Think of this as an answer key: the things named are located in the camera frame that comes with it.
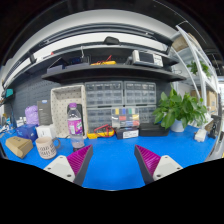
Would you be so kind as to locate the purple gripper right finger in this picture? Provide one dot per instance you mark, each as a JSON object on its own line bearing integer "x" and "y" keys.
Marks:
{"x": 154, "y": 167}

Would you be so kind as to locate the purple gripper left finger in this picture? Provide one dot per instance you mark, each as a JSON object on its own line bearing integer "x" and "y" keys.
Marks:
{"x": 73, "y": 167}

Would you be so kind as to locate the plastic water bottle purple label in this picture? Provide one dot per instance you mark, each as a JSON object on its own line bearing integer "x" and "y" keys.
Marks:
{"x": 77, "y": 141}

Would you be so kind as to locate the white ceramic mug with text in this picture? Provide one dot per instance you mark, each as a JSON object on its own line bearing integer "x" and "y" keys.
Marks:
{"x": 47, "y": 146}

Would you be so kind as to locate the black flat case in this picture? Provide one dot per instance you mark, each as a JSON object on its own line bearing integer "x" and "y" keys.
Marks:
{"x": 152, "y": 130}

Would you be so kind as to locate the blue table mat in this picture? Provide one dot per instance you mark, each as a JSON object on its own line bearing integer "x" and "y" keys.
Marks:
{"x": 113, "y": 165}

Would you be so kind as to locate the white small box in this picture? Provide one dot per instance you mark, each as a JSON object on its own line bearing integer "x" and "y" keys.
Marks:
{"x": 46, "y": 131}

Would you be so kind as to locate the small black labelled box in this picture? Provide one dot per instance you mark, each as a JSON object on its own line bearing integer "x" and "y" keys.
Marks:
{"x": 127, "y": 132}

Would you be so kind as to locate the yellow multimeter with red leads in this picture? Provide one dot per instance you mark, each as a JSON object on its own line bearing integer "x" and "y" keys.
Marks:
{"x": 105, "y": 131}

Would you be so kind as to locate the dark grey carton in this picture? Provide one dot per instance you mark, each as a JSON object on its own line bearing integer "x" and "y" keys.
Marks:
{"x": 44, "y": 112}

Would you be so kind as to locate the clear box of coloured parts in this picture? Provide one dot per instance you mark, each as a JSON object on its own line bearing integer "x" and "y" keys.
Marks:
{"x": 125, "y": 117}

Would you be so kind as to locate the blue box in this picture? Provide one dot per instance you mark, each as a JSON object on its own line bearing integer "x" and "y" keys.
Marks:
{"x": 27, "y": 131}

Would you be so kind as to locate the white power adapter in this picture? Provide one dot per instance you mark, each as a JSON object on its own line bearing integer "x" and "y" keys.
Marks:
{"x": 200, "y": 135}

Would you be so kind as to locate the brown cardboard box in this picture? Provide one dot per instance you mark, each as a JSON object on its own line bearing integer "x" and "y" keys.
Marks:
{"x": 19, "y": 146}

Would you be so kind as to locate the green potted plant white pot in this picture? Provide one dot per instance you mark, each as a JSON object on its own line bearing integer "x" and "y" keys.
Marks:
{"x": 173, "y": 107}

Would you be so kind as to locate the purple plastic bag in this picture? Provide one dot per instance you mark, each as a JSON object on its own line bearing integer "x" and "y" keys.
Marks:
{"x": 31, "y": 113}

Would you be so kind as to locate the beige perforated tray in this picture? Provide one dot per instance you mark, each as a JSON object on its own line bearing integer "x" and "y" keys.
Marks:
{"x": 61, "y": 97}

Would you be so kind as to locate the grey parts drawer cabinet right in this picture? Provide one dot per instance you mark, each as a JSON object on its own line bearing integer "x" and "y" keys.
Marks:
{"x": 143, "y": 96}

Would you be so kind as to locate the grey parts drawer cabinet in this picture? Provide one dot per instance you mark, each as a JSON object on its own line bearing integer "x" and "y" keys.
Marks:
{"x": 100, "y": 98}
{"x": 143, "y": 96}

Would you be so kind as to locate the grey parts drawer cabinet left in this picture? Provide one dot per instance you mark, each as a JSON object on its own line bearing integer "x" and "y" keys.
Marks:
{"x": 100, "y": 98}

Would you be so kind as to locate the black shelf board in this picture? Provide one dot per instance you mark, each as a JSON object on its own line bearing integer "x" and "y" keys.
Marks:
{"x": 112, "y": 72}

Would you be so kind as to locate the yellow tool on shelf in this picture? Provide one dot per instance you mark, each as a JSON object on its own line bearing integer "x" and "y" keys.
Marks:
{"x": 108, "y": 61}

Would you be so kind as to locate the white metal rack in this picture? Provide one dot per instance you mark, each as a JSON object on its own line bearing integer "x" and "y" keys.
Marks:
{"x": 201, "y": 75}

